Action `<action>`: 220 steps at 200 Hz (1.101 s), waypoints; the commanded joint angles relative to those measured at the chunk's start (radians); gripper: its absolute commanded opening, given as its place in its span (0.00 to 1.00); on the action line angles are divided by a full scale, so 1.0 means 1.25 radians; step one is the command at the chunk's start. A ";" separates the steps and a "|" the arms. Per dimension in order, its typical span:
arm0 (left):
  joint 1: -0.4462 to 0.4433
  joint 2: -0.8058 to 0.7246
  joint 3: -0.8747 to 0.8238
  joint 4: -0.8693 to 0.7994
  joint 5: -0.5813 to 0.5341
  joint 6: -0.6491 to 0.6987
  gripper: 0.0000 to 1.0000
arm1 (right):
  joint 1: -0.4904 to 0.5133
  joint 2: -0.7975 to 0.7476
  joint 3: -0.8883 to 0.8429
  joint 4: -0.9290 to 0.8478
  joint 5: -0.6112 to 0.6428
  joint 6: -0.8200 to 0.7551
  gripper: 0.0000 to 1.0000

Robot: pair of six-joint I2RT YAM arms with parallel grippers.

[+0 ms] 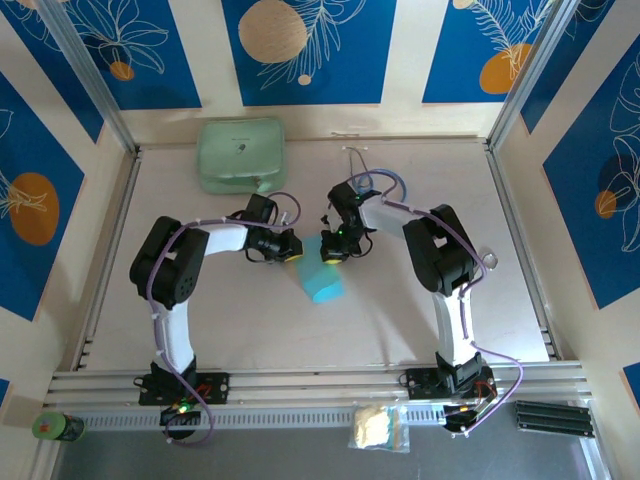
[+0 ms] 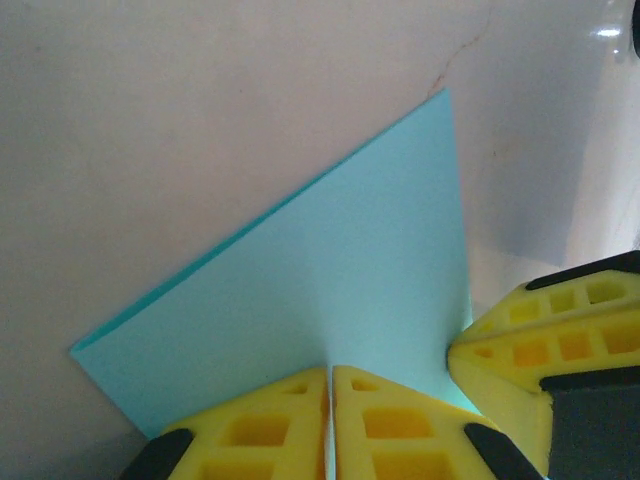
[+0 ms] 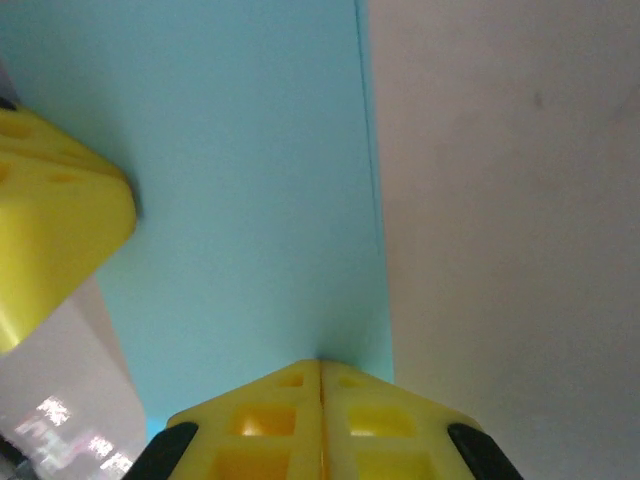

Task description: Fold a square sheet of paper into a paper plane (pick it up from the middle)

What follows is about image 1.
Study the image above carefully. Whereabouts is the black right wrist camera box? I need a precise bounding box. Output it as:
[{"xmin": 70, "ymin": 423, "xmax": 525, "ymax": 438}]
[{"xmin": 327, "ymin": 181, "xmax": 367, "ymax": 217}]

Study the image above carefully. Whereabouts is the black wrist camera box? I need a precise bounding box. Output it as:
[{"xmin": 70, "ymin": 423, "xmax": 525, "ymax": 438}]
[
  {"xmin": 327, "ymin": 181, "xmax": 367, "ymax": 217},
  {"xmin": 244, "ymin": 193, "xmax": 280, "ymax": 224}
]

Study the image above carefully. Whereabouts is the clear bag with yellow contents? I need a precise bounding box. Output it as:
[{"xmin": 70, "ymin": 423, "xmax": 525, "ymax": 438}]
[{"xmin": 348, "ymin": 403, "xmax": 412, "ymax": 455}]

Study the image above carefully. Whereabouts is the green can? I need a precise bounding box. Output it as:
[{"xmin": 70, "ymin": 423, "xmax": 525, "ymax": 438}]
[{"xmin": 31, "ymin": 411, "xmax": 86, "ymax": 444}]

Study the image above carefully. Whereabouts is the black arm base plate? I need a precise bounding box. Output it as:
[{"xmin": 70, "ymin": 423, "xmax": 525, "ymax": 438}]
[
  {"xmin": 133, "ymin": 370, "xmax": 232, "ymax": 407},
  {"xmin": 399, "ymin": 366, "xmax": 499, "ymax": 402}
]

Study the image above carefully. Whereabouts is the aluminium frame post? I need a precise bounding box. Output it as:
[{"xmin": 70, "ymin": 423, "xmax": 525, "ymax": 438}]
[
  {"xmin": 37, "ymin": 0, "xmax": 139, "ymax": 154},
  {"xmin": 487, "ymin": 0, "xmax": 592, "ymax": 152}
]

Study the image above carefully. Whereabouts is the blue floral wall poster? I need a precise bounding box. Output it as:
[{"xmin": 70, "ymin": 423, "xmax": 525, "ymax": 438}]
[
  {"xmin": 422, "ymin": 0, "xmax": 557, "ymax": 106},
  {"xmin": 221, "ymin": 0, "xmax": 399, "ymax": 108},
  {"xmin": 542, "ymin": 34, "xmax": 640, "ymax": 311},
  {"xmin": 9, "ymin": 0, "xmax": 203, "ymax": 112},
  {"xmin": 0, "ymin": 72, "xmax": 87, "ymax": 322}
]

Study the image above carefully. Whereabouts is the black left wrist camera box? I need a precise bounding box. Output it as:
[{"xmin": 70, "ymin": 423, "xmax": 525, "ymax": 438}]
[{"xmin": 244, "ymin": 193, "xmax": 280, "ymax": 224}]

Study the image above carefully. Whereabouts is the blue stethoscope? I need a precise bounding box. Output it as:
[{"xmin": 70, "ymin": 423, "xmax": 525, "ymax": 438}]
[{"xmin": 341, "ymin": 144, "xmax": 409, "ymax": 204}]

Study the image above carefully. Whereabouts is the turquoise cloth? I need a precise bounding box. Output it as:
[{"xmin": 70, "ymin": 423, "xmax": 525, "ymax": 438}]
[{"xmin": 294, "ymin": 234, "xmax": 347, "ymax": 305}]

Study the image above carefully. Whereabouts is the aluminium side rail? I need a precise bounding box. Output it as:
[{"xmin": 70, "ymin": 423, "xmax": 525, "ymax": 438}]
[
  {"xmin": 483, "ymin": 141, "xmax": 564, "ymax": 362},
  {"xmin": 74, "ymin": 148, "xmax": 144, "ymax": 372}
]

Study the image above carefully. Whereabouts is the mint green zip pouch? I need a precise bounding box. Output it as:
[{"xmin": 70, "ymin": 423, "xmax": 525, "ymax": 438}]
[{"xmin": 194, "ymin": 117, "xmax": 289, "ymax": 197}]

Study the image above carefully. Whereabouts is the purple camera cable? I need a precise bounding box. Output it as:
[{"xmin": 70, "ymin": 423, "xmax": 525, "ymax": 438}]
[
  {"xmin": 349, "ymin": 171, "xmax": 527, "ymax": 434},
  {"xmin": 146, "ymin": 191, "xmax": 302, "ymax": 449}
]

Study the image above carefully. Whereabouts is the black ribbed block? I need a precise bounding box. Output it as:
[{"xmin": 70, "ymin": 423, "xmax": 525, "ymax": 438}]
[{"xmin": 514, "ymin": 399, "xmax": 596, "ymax": 441}]

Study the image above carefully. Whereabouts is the aluminium mounting rail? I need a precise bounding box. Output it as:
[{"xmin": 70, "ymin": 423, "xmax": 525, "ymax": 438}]
[{"xmin": 43, "ymin": 360, "xmax": 594, "ymax": 409}]

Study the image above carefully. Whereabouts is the grey slotted cable duct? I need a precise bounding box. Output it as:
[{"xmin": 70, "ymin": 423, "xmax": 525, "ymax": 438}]
[{"xmin": 69, "ymin": 402, "xmax": 521, "ymax": 433}]

